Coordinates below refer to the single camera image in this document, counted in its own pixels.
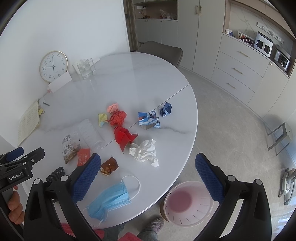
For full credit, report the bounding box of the person's left hand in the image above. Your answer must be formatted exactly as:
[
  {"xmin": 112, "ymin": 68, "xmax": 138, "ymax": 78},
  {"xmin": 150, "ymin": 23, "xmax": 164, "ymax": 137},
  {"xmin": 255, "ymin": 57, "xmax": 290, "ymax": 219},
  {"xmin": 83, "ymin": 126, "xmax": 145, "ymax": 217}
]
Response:
[{"xmin": 8, "ymin": 186, "xmax": 25, "ymax": 225}]

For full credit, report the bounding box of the grey metal stool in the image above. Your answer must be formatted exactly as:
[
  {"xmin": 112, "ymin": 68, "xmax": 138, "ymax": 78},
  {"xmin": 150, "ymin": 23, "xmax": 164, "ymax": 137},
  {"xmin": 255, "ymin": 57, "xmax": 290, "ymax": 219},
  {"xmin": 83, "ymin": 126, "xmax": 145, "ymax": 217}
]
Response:
[{"xmin": 267, "ymin": 122, "xmax": 293, "ymax": 156}]

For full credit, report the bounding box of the white pink trash bin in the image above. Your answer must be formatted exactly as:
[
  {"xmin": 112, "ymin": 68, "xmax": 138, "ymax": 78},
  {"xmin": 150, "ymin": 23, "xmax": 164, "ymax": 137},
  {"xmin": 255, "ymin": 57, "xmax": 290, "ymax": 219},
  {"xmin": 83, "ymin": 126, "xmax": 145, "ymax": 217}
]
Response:
[{"xmin": 160, "ymin": 181, "xmax": 213, "ymax": 227}]

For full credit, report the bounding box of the white card box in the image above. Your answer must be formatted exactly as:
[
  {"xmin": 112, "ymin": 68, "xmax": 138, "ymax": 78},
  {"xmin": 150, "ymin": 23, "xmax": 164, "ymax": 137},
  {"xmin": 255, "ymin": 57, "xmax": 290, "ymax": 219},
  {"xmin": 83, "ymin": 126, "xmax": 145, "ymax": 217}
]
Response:
[{"xmin": 48, "ymin": 72, "xmax": 72, "ymax": 93}]

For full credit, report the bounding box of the dark blue paper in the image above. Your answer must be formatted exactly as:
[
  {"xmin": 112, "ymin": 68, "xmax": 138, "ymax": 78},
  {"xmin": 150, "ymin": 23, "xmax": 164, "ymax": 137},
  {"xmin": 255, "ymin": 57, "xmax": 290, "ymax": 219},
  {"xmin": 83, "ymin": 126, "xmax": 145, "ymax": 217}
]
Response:
[{"xmin": 159, "ymin": 102, "xmax": 172, "ymax": 117}]

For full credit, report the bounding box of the white tissue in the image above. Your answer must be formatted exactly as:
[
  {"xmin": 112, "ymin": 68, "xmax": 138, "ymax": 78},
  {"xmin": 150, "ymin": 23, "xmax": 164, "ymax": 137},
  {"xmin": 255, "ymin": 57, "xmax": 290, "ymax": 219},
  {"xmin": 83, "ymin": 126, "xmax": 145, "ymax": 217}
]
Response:
[{"xmin": 129, "ymin": 139, "xmax": 159, "ymax": 168}]

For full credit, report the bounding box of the clear snack bag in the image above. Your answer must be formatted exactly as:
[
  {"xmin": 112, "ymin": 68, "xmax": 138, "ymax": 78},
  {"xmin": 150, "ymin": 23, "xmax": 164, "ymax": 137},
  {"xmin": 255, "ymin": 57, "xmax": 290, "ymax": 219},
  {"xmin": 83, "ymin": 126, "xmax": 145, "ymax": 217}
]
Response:
[{"xmin": 62, "ymin": 131, "xmax": 81, "ymax": 164}]

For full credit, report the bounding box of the white countertop appliance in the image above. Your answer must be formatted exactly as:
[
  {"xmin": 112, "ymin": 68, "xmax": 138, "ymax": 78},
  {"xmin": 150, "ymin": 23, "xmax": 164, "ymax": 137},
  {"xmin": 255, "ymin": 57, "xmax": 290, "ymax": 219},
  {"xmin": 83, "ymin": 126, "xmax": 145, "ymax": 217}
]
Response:
[{"xmin": 254, "ymin": 32, "xmax": 273, "ymax": 58}]

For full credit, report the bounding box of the silver toaster oven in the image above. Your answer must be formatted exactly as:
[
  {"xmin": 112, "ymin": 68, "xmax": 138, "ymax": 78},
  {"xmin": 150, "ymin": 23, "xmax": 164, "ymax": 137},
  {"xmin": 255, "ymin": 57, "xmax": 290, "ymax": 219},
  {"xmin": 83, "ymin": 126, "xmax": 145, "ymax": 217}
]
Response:
[{"xmin": 274, "ymin": 49, "xmax": 290, "ymax": 72}]

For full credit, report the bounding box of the blue face mask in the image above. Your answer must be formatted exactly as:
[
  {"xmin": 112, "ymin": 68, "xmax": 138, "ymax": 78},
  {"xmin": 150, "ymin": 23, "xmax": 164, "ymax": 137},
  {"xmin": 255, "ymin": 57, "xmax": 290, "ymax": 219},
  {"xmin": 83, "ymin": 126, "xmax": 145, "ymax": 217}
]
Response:
[{"xmin": 82, "ymin": 175, "xmax": 142, "ymax": 227}]

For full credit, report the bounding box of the orange-red paper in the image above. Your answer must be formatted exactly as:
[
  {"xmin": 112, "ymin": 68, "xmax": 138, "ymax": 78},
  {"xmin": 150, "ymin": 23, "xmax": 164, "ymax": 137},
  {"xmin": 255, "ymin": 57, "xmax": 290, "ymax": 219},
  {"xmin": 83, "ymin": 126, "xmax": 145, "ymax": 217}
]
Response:
[{"xmin": 108, "ymin": 110, "xmax": 126, "ymax": 126}]

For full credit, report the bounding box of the drawer cabinet unit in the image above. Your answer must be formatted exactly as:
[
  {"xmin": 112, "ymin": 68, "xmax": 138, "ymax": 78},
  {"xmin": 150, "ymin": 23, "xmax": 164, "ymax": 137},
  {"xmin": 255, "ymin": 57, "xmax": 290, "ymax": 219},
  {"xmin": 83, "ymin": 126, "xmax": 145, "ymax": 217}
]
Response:
[{"xmin": 211, "ymin": 35, "xmax": 269, "ymax": 104}]

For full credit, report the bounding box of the red snack packet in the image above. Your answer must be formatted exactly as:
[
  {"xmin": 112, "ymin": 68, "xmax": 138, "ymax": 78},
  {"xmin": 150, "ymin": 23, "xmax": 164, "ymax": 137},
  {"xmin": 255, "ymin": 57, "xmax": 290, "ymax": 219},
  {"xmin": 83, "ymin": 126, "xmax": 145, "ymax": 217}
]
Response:
[{"xmin": 77, "ymin": 149, "xmax": 90, "ymax": 166}]

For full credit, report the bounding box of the yellow paper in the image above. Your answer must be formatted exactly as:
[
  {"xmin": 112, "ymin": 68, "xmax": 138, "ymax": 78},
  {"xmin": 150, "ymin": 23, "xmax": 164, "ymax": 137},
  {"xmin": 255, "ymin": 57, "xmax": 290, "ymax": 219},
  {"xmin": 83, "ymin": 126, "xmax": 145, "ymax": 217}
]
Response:
[{"xmin": 98, "ymin": 113, "xmax": 109, "ymax": 127}]

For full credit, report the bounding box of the grey dining chair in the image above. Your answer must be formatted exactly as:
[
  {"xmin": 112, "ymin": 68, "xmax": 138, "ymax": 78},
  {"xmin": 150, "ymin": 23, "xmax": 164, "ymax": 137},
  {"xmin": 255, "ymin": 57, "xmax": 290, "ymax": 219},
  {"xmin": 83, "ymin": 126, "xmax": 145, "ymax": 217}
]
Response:
[{"xmin": 138, "ymin": 41, "xmax": 183, "ymax": 68}]

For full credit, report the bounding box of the clear glass cup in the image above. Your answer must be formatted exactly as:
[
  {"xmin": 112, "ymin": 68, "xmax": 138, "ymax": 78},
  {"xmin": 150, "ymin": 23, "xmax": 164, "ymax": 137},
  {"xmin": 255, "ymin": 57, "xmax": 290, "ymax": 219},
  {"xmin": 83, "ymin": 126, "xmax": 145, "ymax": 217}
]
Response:
[{"xmin": 77, "ymin": 59, "xmax": 93, "ymax": 79}]

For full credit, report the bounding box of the brown candy wrapper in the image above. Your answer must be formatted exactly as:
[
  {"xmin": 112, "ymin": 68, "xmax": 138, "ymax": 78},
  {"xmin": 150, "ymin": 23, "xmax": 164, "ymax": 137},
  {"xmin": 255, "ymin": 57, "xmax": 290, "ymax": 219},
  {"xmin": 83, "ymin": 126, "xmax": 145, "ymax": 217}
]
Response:
[{"xmin": 100, "ymin": 157, "xmax": 118, "ymax": 176}]

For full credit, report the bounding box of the black mesh object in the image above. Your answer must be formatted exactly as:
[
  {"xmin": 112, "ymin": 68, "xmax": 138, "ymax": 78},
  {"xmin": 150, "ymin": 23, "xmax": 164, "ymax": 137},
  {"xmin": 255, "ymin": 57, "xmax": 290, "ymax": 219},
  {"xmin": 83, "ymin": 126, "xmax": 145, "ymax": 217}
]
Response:
[{"xmin": 46, "ymin": 167, "xmax": 65, "ymax": 182}]

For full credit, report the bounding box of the round white wall clock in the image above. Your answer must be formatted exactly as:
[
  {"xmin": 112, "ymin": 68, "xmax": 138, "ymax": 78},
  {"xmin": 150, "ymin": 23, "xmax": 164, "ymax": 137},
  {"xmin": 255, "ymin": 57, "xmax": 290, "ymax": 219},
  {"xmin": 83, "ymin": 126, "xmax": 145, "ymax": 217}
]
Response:
[{"xmin": 39, "ymin": 51, "xmax": 68, "ymax": 83}]

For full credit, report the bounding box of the pink paper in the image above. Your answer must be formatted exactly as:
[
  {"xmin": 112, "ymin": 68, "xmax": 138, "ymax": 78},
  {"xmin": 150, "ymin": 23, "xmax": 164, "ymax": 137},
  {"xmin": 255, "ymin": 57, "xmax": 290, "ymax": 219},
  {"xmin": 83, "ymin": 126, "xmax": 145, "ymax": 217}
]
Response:
[{"xmin": 107, "ymin": 103, "xmax": 119, "ymax": 113}]

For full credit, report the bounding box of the spice rack with jars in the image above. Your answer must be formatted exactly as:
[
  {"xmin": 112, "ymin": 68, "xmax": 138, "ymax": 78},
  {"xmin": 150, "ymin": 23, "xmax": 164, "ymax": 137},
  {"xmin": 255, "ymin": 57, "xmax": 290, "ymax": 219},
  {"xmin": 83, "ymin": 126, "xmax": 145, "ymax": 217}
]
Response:
[{"xmin": 237, "ymin": 31, "xmax": 254, "ymax": 46}]

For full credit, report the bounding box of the beige calendar notebook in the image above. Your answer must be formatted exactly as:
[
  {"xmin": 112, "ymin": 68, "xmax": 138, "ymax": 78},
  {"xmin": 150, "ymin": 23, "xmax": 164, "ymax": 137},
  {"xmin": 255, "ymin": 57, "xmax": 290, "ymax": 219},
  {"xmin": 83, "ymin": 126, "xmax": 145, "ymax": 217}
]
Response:
[{"xmin": 18, "ymin": 100, "xmax": 40, "ymax": 146}]

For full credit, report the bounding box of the blue white wrapper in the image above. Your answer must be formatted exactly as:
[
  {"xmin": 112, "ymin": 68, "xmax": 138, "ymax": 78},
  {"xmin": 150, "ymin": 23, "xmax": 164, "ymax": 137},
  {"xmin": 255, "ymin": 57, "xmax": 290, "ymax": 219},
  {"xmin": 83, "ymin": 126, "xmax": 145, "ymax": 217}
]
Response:
[{"xmin": 138, "ymin": 110, "xmax": 161, "ymax": 130}]

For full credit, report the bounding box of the person's slippered foot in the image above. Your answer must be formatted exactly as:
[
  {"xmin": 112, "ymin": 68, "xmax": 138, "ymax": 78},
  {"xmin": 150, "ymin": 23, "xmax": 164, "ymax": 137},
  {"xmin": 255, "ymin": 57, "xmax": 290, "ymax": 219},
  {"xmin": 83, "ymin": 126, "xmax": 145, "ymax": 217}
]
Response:
[{"xmin": 142, "ymin": 216, "xmax": 165, "ymax": 233}]

